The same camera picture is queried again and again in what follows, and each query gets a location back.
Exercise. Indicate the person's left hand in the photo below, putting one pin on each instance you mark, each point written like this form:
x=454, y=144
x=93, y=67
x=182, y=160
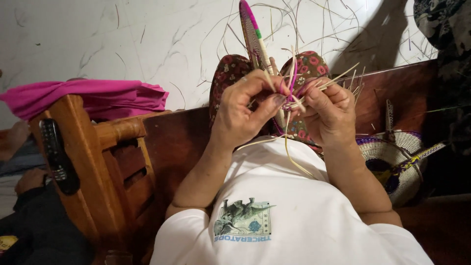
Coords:
x=235, y=114

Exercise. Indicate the person's right hand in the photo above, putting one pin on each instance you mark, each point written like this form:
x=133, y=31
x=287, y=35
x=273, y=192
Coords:
x=329, y=117

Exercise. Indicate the pink-edged woven straw band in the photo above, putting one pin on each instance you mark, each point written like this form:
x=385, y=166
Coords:
x=254, y=35

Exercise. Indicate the floral patterned trousers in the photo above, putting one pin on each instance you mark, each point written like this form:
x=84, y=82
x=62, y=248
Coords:
x=230, y=73

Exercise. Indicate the purple patterned woven basket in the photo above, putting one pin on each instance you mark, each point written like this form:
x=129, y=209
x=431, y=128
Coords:
x=399, y=162

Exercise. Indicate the scattered straw fibres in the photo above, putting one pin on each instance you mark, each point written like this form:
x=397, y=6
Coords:
x=312, y=25

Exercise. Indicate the white printed t-shirt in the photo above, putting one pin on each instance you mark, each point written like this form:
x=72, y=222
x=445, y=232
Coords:
x=279, y=213

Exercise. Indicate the dark floral cloth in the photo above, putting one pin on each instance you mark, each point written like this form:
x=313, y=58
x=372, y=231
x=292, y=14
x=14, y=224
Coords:
x=447, y=55

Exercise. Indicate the wooden chair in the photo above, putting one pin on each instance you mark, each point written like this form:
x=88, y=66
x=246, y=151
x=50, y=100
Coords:
x=106, y=165

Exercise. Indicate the pink folded cloth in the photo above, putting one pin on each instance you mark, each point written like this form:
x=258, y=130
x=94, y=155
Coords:
x=92, y=96

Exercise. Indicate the black remote control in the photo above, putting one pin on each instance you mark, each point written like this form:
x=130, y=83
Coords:
x=58, y=158

